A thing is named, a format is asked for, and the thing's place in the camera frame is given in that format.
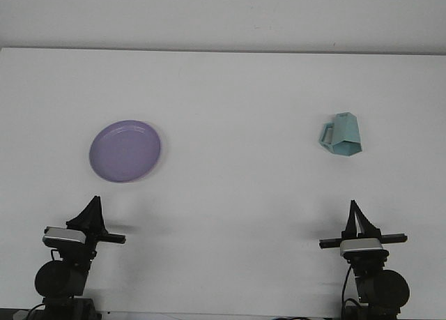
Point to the pale blue angular cup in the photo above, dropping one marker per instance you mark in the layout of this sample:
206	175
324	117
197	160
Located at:
345	131

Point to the pale purple round plate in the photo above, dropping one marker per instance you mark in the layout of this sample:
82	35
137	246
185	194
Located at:
125	152

